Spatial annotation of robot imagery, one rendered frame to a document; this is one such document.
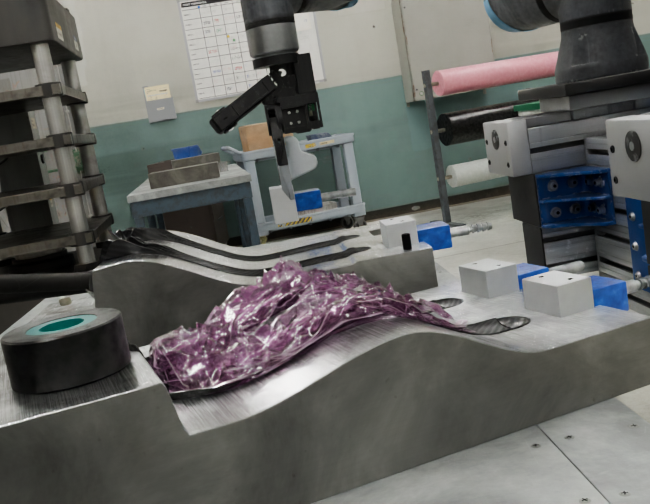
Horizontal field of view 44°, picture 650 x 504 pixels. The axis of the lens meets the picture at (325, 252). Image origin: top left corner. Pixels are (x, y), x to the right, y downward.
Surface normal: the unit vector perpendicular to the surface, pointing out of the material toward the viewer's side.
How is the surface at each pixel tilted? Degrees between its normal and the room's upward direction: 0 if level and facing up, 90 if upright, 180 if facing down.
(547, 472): 0
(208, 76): 90
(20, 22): 90
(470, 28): 89
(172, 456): 90
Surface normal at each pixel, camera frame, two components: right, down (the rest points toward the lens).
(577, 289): 0.37, 0.09
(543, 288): -0.91, 0.22
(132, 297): 0.08, 0.15
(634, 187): -0.98, 0.18
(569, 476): -0.17, -0.97
